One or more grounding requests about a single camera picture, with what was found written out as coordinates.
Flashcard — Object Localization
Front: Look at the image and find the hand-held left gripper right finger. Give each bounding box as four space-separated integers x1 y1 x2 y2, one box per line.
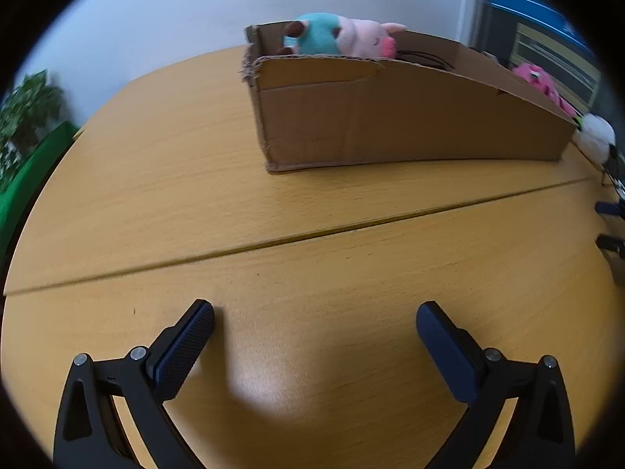
416 301 577 469

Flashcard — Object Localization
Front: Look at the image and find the pink pig plush teal outfit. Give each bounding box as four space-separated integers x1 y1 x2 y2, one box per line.
282 13 407 58

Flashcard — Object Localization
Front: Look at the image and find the brown cardboard box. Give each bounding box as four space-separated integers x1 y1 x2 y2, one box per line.
240 23 578 173

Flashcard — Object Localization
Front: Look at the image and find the green leafy plant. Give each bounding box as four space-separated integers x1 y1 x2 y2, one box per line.
0 71 66 191

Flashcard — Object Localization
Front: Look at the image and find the pink plush toy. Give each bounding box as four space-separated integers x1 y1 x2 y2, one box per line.
512 63 579 118

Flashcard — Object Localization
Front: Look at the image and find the dark striped board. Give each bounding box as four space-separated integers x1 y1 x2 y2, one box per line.
481 0 601 108

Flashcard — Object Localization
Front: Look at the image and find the black cable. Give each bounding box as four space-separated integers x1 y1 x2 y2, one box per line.
398 50 457 68

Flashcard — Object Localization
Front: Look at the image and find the green table cloth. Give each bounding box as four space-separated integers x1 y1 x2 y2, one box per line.
0 122 84 265

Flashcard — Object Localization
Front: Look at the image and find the white plush toy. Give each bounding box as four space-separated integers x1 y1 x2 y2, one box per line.
572 113 617 166

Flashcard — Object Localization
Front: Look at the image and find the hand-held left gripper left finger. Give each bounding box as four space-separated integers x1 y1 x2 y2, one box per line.
54 299 216 469

